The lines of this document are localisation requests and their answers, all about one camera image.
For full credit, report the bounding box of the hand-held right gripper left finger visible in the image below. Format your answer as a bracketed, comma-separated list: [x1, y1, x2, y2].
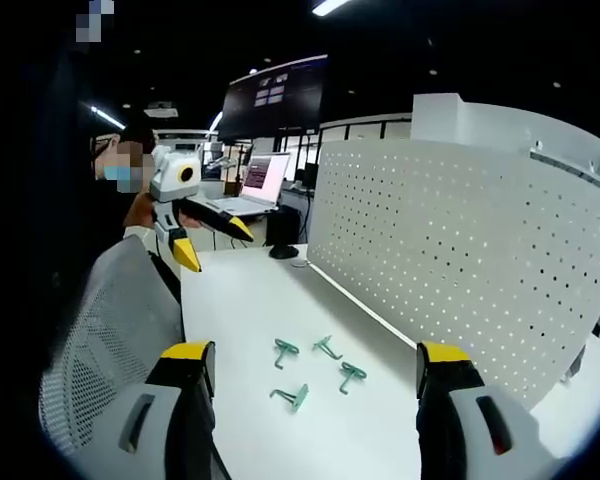
[69, 340, 231, 480]

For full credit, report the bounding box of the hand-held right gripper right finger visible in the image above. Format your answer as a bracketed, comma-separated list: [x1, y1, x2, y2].
[415, 340, 557, 480]

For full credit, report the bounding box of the green hook assembly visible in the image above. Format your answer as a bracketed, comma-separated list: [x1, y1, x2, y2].
[269, 383, 311, 414]
[337, 360, 369, 396]
[311, 334, 344, 362]
[272, 337, 300, 373]

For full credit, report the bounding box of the white perforated mounting plate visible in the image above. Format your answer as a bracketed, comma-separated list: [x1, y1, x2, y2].
[306, 138, 600, 412]

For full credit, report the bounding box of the silver laptop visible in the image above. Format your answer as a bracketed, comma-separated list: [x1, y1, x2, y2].
[204, 151, 292, 217]

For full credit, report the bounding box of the person's head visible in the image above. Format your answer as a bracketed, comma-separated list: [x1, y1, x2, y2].
[89, 124, 157, 195]

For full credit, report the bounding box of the ceiling air conditioner unit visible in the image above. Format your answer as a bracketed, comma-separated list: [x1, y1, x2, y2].
[143, 101, 180, 119]

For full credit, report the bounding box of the black computer mouse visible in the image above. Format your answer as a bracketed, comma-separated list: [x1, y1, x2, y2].
[268, 243, 301, 261]

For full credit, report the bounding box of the grey mesh office chair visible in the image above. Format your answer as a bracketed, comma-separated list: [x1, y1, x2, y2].
[38, 233, 187, 457]

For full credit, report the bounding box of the white partition cabinet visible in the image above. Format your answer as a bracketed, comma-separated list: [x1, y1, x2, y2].
[410, 92, 600, 202]

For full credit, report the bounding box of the large dark wall screen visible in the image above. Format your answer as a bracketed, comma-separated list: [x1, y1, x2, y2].
[216, 53, 330, 142]

